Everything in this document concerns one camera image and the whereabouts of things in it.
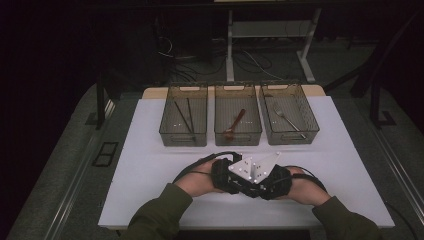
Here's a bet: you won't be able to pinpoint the person's right hand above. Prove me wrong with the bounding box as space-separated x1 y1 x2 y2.
282 166 333 207

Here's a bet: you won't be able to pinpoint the steel fork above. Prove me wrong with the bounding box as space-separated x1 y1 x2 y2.
272 105 308 140

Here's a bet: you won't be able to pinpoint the person's left hand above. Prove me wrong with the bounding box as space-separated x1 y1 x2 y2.
174 159 226 198

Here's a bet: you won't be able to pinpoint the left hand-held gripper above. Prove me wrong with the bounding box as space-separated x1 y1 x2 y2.
211 155 258 198

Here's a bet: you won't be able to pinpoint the white metal desk frame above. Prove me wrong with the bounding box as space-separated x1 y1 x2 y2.
225 7 323 84

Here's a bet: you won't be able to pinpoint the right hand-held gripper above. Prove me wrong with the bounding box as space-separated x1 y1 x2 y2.
250 151 294 201

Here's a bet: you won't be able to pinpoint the black floor cables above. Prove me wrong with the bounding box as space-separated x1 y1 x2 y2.
154 34 234 83

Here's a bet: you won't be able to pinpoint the right hand-held gripper cable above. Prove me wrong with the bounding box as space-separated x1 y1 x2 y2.
286 164 329 193

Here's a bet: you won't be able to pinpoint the brown wooden spoon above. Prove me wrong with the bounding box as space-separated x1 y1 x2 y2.
223 108 247 141

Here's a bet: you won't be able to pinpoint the black chopstick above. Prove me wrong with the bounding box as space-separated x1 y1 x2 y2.
185 97 196 136
173 99 198 144

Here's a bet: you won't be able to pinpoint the smoky clear plastic bin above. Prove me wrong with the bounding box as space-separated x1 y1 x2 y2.
258 81 321 146
213 83 263 147
158 83 209 148

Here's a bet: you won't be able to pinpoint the white floor cable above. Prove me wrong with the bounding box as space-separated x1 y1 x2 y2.
243 49 285 82

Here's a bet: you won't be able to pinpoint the black metal stand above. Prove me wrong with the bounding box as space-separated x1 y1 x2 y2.
368 76 398 129

